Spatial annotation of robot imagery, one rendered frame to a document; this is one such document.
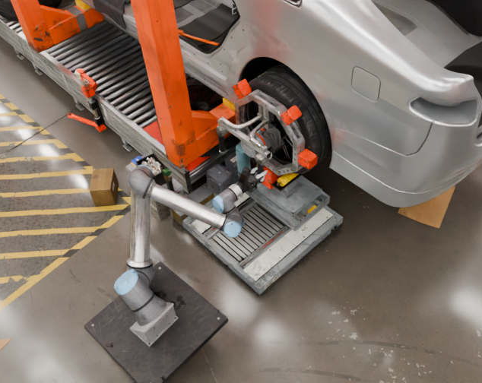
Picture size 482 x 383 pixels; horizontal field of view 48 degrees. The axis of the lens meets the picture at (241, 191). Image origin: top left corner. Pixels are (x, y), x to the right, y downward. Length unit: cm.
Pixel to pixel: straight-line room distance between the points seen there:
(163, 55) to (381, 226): 196
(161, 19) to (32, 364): 221
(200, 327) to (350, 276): 110
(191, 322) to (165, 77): 141
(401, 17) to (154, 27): 183
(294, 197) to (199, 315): 112
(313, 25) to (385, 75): 46
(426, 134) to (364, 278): 136
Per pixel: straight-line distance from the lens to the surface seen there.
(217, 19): 452
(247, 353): 348
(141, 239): 317
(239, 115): 347
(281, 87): 319
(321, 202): 390
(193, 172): 400
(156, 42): 306
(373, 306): 367
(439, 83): 258
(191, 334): 323
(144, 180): 293
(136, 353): 324
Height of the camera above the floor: 317
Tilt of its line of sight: 49 degrees down
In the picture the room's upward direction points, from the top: 5 degrees counter-clockwise
